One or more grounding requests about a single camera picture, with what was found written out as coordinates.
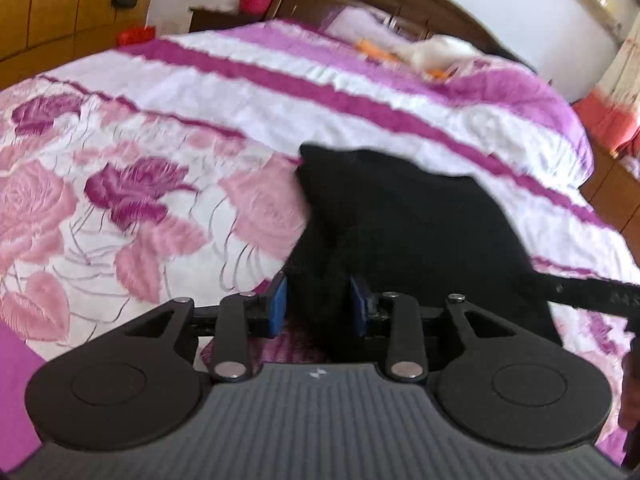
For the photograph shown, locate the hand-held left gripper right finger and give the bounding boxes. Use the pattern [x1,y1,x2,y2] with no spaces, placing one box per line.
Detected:
[349,275,519,381]

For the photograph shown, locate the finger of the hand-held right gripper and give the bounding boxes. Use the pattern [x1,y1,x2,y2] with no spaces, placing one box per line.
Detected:
[531,269,640,333]

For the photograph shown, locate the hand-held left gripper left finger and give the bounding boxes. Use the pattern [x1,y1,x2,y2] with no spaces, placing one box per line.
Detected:
[123,272,289,382]

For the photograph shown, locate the black knit cardigan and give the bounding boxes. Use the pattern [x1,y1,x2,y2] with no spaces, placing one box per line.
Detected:
[282,144,562,363]

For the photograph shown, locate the light wooden cabinet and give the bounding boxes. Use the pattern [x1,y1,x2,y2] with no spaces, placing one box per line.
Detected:
[579,144,640,243]

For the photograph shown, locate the orange pink cloth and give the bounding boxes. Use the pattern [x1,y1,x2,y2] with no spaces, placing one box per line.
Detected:
[571,89,640,162]

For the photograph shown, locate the purple floral quilt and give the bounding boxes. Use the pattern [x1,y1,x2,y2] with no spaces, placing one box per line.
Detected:
[0,17,640,466]

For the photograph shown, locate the pale patterned curtain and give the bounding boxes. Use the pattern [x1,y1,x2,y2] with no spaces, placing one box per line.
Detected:
[596,22,640,111]

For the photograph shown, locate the white plush duck toy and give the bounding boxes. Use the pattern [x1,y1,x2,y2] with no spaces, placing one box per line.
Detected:
[356,34,483,82]

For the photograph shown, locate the lilac frilled pillow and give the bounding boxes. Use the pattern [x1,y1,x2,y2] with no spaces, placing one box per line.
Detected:
[322,5,398,47]

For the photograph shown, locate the dark wooden nightstand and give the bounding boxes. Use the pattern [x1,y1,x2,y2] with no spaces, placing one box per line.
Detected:
[188,5,252,34]

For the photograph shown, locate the red bag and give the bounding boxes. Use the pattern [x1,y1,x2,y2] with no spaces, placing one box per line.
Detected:
[116,24,157,47]

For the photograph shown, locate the wooden wardrobe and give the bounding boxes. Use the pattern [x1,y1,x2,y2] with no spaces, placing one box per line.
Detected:
[0,0,162,92]

